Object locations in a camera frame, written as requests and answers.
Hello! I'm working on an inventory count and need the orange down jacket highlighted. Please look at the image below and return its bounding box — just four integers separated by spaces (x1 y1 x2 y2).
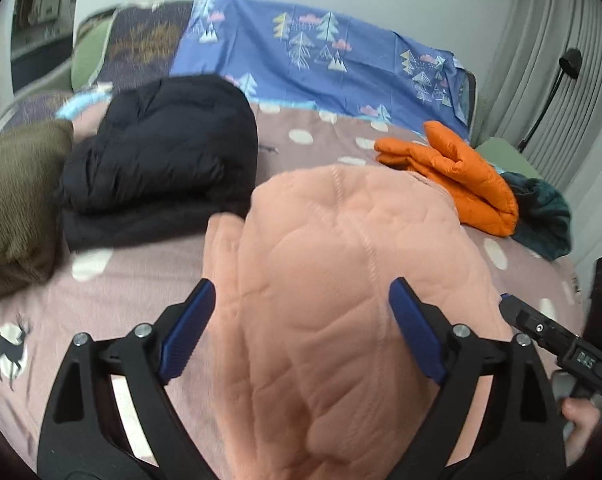
373 120 520 237

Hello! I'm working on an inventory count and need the pink quilted jacket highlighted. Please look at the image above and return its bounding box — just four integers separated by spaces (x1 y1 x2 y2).
203 164 514 480

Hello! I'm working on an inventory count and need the green pillow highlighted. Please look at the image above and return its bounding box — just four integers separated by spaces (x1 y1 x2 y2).
473 137 539 181
71 20 114 91

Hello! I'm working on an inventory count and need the black floor lamp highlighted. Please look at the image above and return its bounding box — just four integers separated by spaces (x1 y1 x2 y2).
518 48 583 153

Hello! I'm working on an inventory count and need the dark green garment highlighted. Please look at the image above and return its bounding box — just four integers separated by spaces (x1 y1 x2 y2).
501 171 572 261

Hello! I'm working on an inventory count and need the dark patterned pillow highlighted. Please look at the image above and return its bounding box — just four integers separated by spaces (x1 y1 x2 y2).
0 0 197 133

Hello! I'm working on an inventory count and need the olive brown fleece garment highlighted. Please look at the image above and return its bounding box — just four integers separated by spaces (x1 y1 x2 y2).
0 119 77 306

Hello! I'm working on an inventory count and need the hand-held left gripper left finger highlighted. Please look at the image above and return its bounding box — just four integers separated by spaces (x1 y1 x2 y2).
37 279 217 480

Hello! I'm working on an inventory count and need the pink polka dot blanket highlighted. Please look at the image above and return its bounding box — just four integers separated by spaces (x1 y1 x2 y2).
0 85 592 480

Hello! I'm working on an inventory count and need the blue tree-print sheet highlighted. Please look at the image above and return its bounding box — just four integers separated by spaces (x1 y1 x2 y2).
170 0 474 133

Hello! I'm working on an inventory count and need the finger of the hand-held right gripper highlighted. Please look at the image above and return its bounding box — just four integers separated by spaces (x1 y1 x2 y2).
500 292 572 357

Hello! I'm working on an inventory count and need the person's right hand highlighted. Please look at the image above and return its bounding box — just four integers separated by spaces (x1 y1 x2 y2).
561 399 602 467

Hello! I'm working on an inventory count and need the black down jacket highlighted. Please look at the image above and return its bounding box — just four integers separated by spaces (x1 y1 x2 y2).
61 75 259 253

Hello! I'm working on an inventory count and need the white pleated curtain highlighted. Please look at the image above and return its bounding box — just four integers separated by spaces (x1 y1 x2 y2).
473 0 602 261

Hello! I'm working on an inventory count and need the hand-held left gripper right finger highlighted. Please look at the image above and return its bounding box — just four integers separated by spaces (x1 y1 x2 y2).
386 277 566 480

